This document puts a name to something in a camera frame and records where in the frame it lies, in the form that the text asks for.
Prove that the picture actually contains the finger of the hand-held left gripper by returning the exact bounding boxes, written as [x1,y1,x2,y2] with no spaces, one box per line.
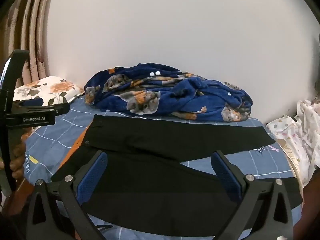
[19,103,71,117]
[15,98,45,108]

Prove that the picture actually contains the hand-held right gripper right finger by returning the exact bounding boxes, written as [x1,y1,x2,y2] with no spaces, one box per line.
[211,150,294,240]

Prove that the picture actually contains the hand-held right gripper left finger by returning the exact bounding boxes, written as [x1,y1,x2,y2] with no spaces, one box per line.
[26,151,108,240]

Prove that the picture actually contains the black pants with brown lining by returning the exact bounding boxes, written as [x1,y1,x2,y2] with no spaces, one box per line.
[51,114,303,237]

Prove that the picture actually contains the person's left hand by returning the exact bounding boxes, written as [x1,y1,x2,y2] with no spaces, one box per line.
[0,140,26,182]

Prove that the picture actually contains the floral pillow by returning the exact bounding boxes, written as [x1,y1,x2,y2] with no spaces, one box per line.
[13,76,85,107]

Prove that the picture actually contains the blue checked bed sheet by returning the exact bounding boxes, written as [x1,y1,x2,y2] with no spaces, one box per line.
[24,96,304,240]

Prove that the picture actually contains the pink striped curtain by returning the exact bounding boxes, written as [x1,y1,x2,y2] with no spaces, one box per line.
[5,0,54,85]

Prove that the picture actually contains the dark red cloth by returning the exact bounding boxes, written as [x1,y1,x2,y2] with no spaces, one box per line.
[301,165,320,240]

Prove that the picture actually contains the white patterned cloth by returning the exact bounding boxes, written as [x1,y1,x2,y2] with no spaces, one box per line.
[265,99,320,188]

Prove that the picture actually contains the blue animal print blanket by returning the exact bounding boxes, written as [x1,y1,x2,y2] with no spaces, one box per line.
[84,62,253,123]

